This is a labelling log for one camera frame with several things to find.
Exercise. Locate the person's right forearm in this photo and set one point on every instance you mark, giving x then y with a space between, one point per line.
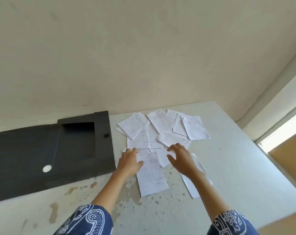
211 200

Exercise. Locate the person's right hand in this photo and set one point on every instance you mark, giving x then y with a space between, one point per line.
184 161

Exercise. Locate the person's left hand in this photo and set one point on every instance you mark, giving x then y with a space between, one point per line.
128 163

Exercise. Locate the person's left forearm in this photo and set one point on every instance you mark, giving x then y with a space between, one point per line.
106 193

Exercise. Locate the black folder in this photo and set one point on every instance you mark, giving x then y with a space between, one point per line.
28 154

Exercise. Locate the pile of white papers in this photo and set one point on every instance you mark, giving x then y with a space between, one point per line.
151 176

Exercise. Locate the brown wooden door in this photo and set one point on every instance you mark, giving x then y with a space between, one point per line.
291 154

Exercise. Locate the white door frame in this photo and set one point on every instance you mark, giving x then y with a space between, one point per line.
272 107

